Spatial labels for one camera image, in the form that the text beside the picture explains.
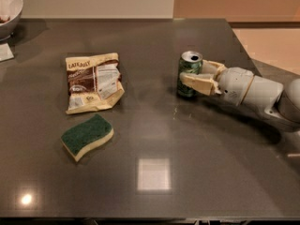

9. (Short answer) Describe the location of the white paper card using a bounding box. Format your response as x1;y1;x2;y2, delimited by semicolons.
0;43;14;62

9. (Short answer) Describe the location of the cream brown snack bag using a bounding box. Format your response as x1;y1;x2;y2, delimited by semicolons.
66;52;125;114

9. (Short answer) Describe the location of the green yellow sponge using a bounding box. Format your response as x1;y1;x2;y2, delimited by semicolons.
61;114;114;162

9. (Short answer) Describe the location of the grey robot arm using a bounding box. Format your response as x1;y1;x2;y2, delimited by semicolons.
179;60;300;132

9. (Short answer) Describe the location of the green soda can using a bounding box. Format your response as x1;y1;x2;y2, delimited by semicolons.
177;51;203;98

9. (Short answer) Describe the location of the white bowl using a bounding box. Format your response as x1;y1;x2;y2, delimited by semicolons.
0;0;23;40

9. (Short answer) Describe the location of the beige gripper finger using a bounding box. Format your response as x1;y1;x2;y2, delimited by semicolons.
179;72;221;96
202;60;226;79

